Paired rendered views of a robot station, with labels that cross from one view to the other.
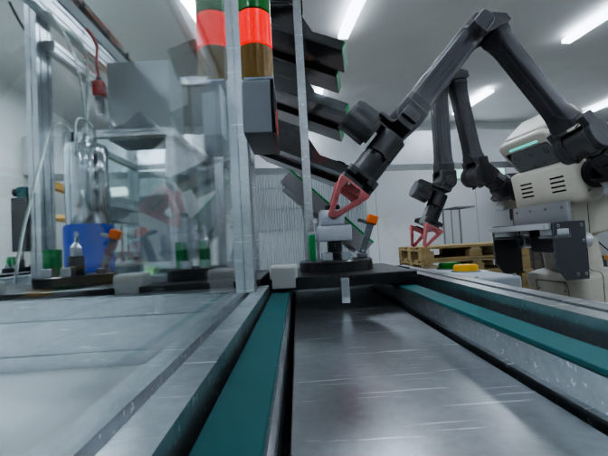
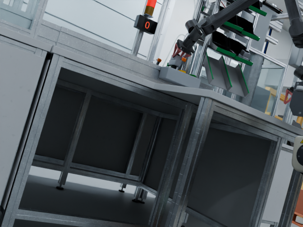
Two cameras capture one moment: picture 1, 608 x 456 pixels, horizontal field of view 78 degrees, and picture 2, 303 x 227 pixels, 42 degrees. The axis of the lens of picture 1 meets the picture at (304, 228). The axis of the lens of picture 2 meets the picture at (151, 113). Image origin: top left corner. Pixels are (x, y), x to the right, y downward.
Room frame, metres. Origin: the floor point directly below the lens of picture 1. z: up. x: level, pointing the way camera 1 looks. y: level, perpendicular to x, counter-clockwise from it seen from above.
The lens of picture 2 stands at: (-0.41, -1.92, 0.63)
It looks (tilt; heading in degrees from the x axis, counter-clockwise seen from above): 3 degrees up; 60
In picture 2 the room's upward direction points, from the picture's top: 16 degrees clockwise
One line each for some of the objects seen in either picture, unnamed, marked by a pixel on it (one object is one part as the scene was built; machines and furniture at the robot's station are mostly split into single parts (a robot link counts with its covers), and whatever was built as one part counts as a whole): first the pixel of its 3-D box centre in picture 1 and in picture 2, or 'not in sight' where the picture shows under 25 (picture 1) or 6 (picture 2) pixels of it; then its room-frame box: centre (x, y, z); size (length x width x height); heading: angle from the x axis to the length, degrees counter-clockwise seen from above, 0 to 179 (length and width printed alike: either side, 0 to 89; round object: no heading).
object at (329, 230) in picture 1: (327, 223); (174, 60); (0.73, -0.05, 1.06); 0.08 x 0.04 x 0.07; 91
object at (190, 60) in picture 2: not in sight; (186, 55); (1.32, 0.75, 1.32); 0.14 x 0.14 x 0.38
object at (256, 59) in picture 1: (256, 67); (149, 11); (0.54, 0.06, 1.29); 0.05 x 0.05 x 0.05
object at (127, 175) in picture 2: not in sight; (141, 152); (1.47, 1.27, 0.43); 2.20 x 0.38 x 0.86; 1
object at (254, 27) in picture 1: (254, 33); (151, 3); (0.54, 0.06, 1.34); 0.05 x 0.05 x 0.05
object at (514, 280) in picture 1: (467, 288); (180, 78); (0.65, -0.27, 0.93); 0.21 x 0.07 x 0.06; 1
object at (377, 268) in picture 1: (336, 274); not in sight; (0.74, -0.06, 0.96); 0.24 x 0.24 x 0.02; 1
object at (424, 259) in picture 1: (461, 281); not in sight; (4.60, -1.87, 0.46); 1.28 x 0.88 x 0.91; 95
